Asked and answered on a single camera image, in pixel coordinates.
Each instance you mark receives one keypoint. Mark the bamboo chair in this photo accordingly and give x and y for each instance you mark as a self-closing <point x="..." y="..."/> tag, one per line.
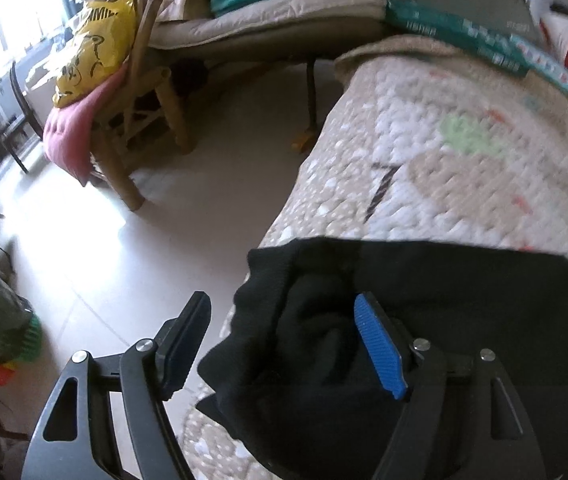
<point x="139" y="110"/>

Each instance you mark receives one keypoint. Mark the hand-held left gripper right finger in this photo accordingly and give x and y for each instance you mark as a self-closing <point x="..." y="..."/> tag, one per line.
<point x="379" y="347"/>

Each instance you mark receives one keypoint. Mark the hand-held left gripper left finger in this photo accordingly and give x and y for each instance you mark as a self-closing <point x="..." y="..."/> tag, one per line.
<point x="182" y="357"/>

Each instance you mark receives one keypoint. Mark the yellow plastic bag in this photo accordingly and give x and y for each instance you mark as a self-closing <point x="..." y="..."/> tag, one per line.
<point x="95" y="50"/>

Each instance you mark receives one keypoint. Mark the pink cushion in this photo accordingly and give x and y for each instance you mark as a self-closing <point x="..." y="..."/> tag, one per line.
<point x="76" y="125"/>

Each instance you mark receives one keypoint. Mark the green black bag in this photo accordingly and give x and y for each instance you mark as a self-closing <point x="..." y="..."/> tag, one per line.
<point x="1" y="320"/>

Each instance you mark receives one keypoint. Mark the quilted patterned bed cover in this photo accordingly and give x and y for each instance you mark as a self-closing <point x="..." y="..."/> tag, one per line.
<point x="443" y="150"/>

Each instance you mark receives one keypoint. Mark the folding cot with beige mattress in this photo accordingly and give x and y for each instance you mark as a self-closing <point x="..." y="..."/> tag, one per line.
<point x="269" y="25"/>

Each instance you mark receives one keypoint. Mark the black pants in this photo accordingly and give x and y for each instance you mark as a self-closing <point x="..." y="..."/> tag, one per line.
<point x="373" y="350"/>

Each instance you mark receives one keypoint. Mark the green printed package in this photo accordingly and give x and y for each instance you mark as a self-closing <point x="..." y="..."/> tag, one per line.
<point x="478" y="35"/>

